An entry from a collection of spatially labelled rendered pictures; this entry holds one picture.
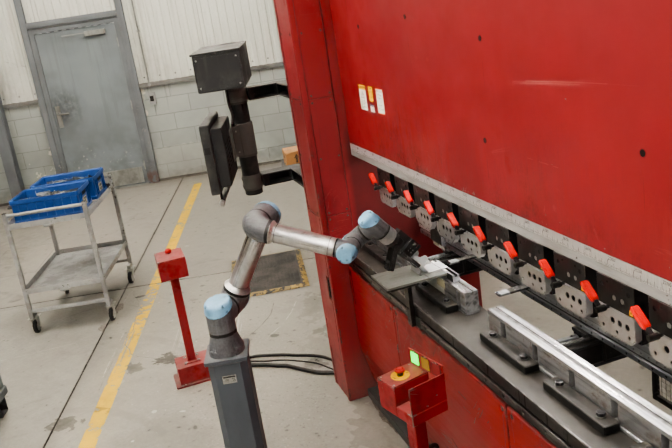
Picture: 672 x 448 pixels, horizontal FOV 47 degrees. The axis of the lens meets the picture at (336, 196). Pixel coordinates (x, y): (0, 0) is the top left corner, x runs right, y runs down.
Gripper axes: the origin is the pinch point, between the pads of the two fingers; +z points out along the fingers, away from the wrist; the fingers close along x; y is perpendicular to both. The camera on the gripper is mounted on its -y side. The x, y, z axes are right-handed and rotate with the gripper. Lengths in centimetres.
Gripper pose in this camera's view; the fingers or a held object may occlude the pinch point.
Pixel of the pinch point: (420, 269)
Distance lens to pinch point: 318.6
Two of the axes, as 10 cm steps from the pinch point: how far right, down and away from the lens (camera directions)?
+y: 6.0, -7.9, 0.8
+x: -3.7, -1.9, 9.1
